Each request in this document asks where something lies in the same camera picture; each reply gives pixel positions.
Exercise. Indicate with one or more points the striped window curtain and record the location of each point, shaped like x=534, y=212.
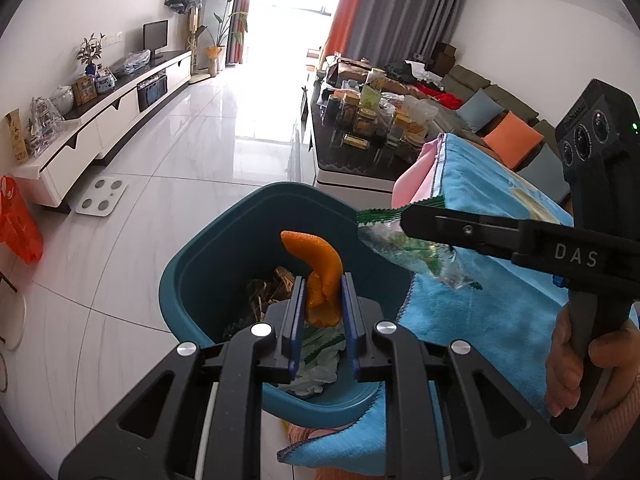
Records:
x=242, y=10

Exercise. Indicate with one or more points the grey-green sofa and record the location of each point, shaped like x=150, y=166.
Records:
x=505, y=97

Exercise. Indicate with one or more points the white standing air conditioner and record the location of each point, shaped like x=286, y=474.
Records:
x=217, y=5

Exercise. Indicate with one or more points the large-leaf potted plant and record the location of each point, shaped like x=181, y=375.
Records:
x=216, y=57

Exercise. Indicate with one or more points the dark coffee table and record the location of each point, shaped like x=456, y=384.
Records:
x=350, y=167

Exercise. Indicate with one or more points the white green crumpled wrapper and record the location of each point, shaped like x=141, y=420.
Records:
x=320, y=355

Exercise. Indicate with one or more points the black monitor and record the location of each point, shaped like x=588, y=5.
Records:
x=156, y=35

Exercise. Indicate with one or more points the pile of clothes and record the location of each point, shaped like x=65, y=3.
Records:
x=405, y=72

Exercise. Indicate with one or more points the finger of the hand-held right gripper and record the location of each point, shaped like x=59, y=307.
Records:
x=460, y=230

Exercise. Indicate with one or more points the patterned picture frame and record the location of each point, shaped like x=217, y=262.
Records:
x=85, y=91

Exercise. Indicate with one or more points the group of glass jars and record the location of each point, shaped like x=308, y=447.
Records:
x=365, y=122

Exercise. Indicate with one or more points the person's right forearm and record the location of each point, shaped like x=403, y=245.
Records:
x=622, y=425

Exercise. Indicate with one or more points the green snack packet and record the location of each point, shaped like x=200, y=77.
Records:
x=370, y=97

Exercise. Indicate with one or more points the white bathroom scale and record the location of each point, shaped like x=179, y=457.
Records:
x=102, y=197

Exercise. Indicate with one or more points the white lidded jar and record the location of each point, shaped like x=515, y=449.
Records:
x=62, y=101

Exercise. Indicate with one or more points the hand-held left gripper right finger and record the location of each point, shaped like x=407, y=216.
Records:
x=350, y=320

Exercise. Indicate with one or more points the clear plastic bag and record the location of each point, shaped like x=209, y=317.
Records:
x=132, y=63

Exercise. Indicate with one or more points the orange plastic bag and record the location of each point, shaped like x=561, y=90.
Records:
x=17, y=225

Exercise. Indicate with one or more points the blue-grey cushion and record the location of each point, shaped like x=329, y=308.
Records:
x=479, y=110
x=545, y=172

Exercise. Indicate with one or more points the brown cardboard box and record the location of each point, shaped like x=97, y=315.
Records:
x=444, y=57

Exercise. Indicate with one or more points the orange peel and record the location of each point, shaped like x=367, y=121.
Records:
x=320, y=265

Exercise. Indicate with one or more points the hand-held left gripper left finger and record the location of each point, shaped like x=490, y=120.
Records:
x=298, y=320

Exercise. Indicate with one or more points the white wall socket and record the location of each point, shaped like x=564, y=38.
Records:
x=112, y=38

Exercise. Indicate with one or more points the blue printed towel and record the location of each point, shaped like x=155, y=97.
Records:
x=480, y=175

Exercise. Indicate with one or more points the person's right hand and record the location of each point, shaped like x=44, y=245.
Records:
x=617, y=350

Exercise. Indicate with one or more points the orange cushion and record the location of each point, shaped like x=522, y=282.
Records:
x=512, y=140

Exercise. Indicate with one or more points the white plastic bag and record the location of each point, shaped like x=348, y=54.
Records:
x=420, y=110

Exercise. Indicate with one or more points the clear green snack wrapper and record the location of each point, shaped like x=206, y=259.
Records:
x=400, y=249

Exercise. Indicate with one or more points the white TV cabinet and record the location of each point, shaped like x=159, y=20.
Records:
x=115, y=115

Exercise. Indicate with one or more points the model in clear plastic wrap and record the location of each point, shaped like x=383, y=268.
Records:
x=44, y=127

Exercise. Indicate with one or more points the brown dry scraps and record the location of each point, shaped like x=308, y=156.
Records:
x=272, y=287

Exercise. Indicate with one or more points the yellow printed box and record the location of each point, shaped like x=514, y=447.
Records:
x=16, y=137

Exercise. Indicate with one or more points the teal plastic bin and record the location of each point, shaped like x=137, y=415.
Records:
x=225, y=240

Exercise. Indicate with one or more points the orange and grey curtain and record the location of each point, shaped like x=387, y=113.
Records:
x=395, y=10

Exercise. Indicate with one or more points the red cloth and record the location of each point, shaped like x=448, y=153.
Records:
x=440, y=96

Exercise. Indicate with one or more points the small plant in blue vase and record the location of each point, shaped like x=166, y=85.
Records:
x=90, y=55

